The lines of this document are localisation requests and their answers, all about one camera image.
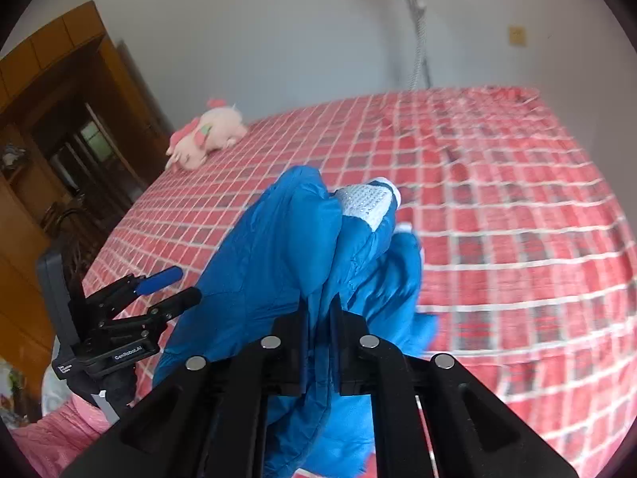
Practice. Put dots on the pink blanket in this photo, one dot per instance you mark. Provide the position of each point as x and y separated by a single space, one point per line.
59 438

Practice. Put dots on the pink plush toy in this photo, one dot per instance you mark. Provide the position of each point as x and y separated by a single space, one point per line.
206 134

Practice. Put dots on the yellowed wall socket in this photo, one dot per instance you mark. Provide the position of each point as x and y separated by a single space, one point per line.
516 35

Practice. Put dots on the red checked bed sheet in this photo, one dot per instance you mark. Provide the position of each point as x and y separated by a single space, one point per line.
497 219

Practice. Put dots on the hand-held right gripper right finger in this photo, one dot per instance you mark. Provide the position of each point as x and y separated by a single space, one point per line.
343 353

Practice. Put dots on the brown wooden wardrobe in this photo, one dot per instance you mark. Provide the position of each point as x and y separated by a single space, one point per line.
45 124

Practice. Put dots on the blue puffer jacket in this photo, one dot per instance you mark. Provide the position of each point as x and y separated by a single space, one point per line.
293 259

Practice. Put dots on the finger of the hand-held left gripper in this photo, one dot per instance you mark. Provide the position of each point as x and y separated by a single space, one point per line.
171 303
161 277

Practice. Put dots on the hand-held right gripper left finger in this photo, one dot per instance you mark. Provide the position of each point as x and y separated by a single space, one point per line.
293 353

